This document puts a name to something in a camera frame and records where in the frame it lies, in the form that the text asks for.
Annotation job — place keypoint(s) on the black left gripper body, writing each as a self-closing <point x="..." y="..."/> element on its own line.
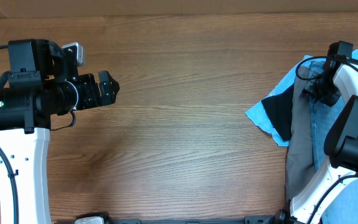
<point x="87" y="98"/>

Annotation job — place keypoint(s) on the black garment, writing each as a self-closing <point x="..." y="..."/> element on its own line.
<point x="279" y="111"/>

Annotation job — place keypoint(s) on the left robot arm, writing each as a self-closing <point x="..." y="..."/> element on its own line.
<point x="43" y="81"/>

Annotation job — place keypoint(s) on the grey shorts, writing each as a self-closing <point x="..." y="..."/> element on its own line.
<point x="300" y="162"/>

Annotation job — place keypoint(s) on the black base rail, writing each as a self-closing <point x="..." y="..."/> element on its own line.
<point x="103" y="218"/>

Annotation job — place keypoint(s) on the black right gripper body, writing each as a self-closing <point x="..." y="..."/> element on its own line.
<point x="324" y="88"/>

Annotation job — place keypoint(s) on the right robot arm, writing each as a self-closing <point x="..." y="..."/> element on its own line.
<point x="338" y="80"/>

